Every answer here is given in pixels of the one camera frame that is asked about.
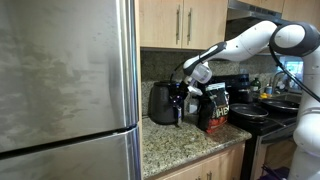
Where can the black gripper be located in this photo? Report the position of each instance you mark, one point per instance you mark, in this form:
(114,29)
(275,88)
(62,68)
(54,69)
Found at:
(181,95)

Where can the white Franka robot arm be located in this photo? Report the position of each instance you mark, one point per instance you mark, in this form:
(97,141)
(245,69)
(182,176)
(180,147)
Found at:
(246,43)

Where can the black red whey bag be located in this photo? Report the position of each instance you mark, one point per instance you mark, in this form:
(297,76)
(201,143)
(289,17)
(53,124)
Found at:
(213,110)

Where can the light wood lower cabinet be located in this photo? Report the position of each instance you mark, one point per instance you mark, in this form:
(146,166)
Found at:
(220,163)

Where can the light wood cabinet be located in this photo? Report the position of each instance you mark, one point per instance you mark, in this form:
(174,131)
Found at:
(220,163)
(160,23)

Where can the small black pan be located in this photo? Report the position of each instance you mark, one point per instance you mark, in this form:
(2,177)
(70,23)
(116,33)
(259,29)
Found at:
(248,110)

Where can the green dish soap bottle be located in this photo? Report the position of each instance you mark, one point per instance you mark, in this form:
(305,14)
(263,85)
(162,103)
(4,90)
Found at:
(255,85)

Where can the yellow sponge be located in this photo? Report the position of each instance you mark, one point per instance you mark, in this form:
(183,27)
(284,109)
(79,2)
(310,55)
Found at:
(264,96)

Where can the small blue bottle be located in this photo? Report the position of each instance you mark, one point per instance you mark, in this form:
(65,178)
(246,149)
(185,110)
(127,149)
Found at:
(269,90)

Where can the light wood upper cabinet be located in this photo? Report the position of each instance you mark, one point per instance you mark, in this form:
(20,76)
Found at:
(160,23)

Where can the black kitchen stove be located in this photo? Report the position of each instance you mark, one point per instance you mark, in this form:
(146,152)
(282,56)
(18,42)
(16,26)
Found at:
(276,126)

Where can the large black frying pan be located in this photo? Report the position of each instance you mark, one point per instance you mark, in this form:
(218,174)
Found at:
(280,105)

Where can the steel sink faucet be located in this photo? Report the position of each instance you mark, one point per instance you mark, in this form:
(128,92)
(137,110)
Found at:
(278,78)

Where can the stainless steel refrigerator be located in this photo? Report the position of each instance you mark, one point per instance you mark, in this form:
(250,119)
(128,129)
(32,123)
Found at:
(66,83)

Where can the steel range hood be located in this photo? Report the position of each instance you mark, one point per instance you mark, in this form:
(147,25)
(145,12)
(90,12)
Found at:
(246,7)

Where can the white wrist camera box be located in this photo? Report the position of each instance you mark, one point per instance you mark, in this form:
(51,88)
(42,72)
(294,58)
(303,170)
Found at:
(195,90)

